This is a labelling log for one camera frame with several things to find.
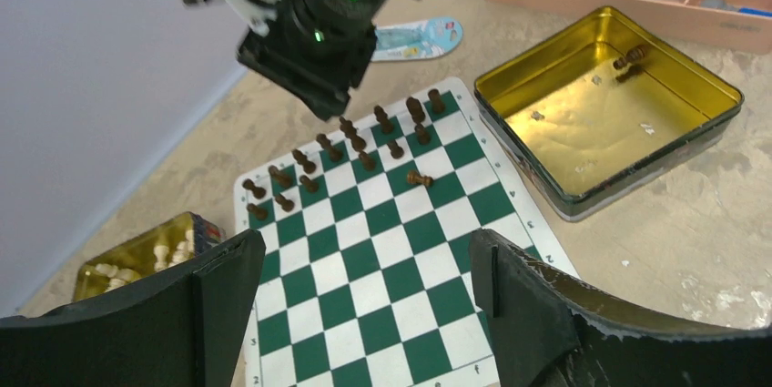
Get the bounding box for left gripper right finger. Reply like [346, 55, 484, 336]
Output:
[468, 229, 771, 386]

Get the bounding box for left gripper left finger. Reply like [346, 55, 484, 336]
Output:
[1, 229, 266, 386]

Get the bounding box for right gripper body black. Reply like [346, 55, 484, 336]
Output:
[237, 0, 377, 120]

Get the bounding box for brown chess piece fourteenth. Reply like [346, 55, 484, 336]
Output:
[373, 105, 394, 135]

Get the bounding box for brown chess knight piece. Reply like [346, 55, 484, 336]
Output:
[291, 149, 317, 174]

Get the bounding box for gold tin brown pieces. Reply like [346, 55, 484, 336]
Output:
[474, 6, 744, 221]

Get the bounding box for brown chess king piece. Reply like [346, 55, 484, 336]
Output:
[339, 117, 367, 152]

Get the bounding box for brown chess rook eleventh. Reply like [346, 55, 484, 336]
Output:
[241, 178, 267, 199]

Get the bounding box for white chess pieces pile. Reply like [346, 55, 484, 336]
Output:
[84, 229, 195, 295]

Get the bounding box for gold tin white pieces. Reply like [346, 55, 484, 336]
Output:
[73, 211, 226, 301]

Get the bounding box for green white chess mat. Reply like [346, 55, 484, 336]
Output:
[234, 77, 574, 386]

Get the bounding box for blue white packaged item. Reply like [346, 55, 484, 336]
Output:
[371, 16, 464, 62]

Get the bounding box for blue capped tube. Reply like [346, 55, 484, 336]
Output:
[700, 0, 772, 17]

